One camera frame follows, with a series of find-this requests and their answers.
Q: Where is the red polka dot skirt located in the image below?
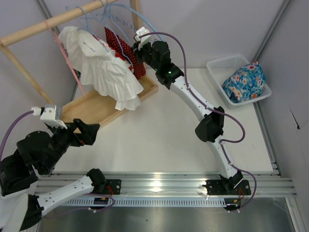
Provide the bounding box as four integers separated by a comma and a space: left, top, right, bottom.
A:
104, 27, 146, 80

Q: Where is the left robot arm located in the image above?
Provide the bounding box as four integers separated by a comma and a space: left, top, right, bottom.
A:
0, 118, 107, 231

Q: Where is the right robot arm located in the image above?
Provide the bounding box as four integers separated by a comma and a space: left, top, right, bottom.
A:
132, 41, 243, 195

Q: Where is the wide blue plastic hanger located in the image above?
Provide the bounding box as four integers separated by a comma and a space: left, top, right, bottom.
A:
107, 2, 157, 32

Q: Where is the blue hanger holding dress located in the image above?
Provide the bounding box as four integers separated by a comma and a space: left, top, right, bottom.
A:
75, 6, 111, 52

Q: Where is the red white floral garment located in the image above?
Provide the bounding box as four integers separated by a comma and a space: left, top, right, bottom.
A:
93, 35, 134, 73

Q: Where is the white hanging dress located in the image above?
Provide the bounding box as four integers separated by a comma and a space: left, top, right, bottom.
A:
58, 26, 143, 111

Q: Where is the white plastic basket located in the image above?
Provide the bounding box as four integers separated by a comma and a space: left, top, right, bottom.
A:
207, 54, 272, 109

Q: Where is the blue floral garment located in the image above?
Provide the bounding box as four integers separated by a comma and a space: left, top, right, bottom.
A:
222, 61, 266, 103

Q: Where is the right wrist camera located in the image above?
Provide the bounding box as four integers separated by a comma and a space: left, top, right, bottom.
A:
134, 27, 151, 43

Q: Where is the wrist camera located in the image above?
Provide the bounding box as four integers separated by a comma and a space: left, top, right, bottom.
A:
31, 104, 68, 129
134, 27, 151, 43

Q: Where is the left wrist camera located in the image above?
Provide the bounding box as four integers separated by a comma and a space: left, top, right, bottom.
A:
31, 104, 68, 129

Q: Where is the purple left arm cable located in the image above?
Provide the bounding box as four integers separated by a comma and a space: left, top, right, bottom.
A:
0, 110, 116, 218

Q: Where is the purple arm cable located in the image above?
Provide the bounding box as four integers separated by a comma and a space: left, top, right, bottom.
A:
139, 32, 258, 215
0, 110, 116, 218

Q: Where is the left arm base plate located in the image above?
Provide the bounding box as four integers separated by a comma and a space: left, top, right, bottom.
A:
103, 179, 122, 195

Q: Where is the pink wire hanger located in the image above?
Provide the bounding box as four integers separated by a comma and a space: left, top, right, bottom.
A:
44, 20, 86, 96

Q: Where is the aluminium mounting rail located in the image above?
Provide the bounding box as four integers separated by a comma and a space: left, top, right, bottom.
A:
36, 172, 297, 197

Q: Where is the white slotted cable duct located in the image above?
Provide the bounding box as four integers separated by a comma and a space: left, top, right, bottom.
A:
60, 196, 240, 207

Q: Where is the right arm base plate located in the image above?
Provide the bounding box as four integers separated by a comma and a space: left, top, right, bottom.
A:
202, 179, 252, 196

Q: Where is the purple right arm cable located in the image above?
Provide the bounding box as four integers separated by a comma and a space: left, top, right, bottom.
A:
139, 32, 258, 215

